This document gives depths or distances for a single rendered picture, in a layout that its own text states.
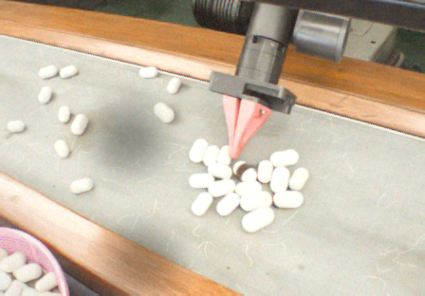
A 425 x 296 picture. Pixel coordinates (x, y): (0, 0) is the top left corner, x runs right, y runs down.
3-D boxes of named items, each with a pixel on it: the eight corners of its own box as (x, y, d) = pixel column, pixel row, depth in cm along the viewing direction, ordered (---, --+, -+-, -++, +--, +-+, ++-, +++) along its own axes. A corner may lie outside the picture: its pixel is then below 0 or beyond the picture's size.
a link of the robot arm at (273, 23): (262, 5, 57) (252, -11, 51) (310, 14, 55) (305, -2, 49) (249, 51, 57) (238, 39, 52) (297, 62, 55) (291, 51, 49)
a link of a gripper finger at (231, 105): (257, 167, 49) (280, 90, 48) (205, 151, 52) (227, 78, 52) (274, 169, 55) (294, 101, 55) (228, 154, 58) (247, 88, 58)
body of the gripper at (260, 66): (280, 101, 48) (297, 42, 48) (206, 83, 53) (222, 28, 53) (294, 110, 54) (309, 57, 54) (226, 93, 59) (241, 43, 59)
